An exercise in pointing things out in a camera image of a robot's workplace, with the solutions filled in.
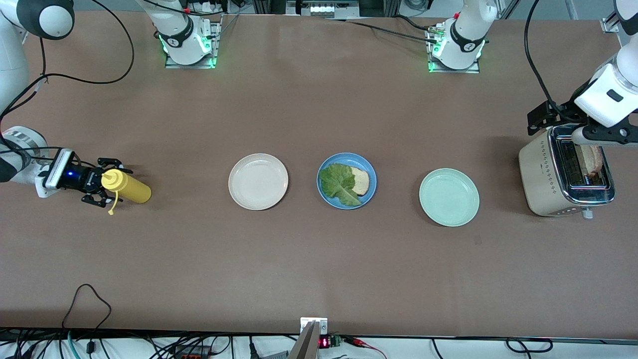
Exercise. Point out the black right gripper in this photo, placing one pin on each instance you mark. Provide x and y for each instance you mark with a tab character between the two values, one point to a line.
85	180

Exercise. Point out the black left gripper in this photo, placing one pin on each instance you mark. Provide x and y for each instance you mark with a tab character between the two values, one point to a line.
559	113

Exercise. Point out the toasted bread slice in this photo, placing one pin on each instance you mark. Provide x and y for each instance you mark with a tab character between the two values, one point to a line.
593	159
361	182

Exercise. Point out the yellow squeeze bottle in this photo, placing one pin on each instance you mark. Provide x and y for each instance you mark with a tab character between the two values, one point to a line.
134	190

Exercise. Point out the green lettuce leaf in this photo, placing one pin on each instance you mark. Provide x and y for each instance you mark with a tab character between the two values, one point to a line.
336	182

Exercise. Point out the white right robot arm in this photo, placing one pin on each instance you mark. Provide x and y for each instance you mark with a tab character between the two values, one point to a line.
10	60

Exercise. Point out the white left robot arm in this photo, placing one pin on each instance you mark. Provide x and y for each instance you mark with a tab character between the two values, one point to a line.
466	35

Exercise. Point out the beige round plate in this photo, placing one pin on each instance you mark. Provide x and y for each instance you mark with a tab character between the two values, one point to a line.
258	182

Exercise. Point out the light green round plate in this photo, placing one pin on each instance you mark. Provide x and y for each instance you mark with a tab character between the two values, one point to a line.
448	197

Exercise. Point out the blue round plate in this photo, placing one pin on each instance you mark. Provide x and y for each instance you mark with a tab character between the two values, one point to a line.
344	157

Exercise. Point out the beige chrome toaster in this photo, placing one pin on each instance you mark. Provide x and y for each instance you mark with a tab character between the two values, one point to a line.
541	179

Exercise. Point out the orange connector block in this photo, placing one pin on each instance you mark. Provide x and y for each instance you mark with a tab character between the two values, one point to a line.
192	355

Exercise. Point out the red digit display module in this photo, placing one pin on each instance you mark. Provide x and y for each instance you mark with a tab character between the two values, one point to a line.
325	342

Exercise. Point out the white control box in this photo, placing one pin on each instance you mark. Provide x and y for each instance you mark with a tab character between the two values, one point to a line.
324	9

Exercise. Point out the metal corner bracket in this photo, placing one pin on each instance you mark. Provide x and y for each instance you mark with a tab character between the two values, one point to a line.
609	25

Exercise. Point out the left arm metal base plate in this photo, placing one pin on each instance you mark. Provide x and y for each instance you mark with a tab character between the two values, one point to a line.
456	71

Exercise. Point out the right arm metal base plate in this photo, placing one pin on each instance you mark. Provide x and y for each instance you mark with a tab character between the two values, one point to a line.
216	55

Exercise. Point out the metal camera bracket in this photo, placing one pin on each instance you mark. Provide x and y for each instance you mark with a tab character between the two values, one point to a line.
309	344

